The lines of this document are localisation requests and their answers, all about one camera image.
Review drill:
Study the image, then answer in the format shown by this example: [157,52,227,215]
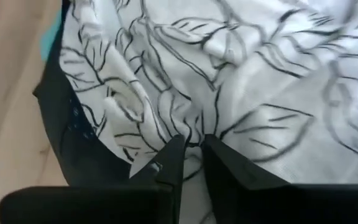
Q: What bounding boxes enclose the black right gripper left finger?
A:
[0,134,186,224]

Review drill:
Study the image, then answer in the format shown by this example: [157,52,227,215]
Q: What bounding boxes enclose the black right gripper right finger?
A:
[201,133,358,224]

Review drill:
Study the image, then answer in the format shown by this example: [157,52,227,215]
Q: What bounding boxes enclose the dark blue patterned garment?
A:
[32,0,132,187]

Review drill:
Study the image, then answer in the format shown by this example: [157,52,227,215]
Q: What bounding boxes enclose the grey white garment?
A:
[59,0,358,224]

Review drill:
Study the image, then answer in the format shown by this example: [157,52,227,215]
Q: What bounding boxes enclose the turquoise shorts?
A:
[40,11,63,62]

